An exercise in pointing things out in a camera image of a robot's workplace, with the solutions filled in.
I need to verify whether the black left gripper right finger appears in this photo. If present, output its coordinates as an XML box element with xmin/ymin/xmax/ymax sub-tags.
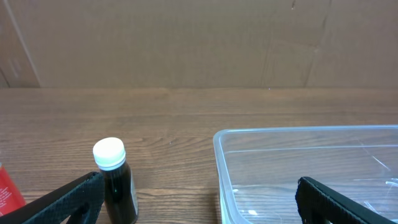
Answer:
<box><xmin>295</xmin><ymin>177</ymin><xmax>394</xmax><ymax>224</ymax></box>

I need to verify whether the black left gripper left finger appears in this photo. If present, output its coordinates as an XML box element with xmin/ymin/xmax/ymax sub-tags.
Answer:
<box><xmin>1</xmin><ymin>172</ymin><xmax>104</xmax><ymax>224</ymax></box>

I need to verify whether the dark bottle white cap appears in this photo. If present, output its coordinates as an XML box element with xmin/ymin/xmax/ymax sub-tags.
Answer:
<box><xmin>93</xmin><ymin>137</ymin><xmax>139</xmax><ymax>224</ymax></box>

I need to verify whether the orange bottle white cap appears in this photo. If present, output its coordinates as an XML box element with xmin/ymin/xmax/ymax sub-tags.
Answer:
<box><xmin>0</xmin><ymin>164</ymin><xmax>26</xmax><ymax>216</ymax></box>

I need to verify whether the clear plastic container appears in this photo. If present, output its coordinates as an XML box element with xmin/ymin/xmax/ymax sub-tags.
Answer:
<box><xmin>213</xmin><ymin>125</ymin><xmax>397</xmax><ymax>223</ymax></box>

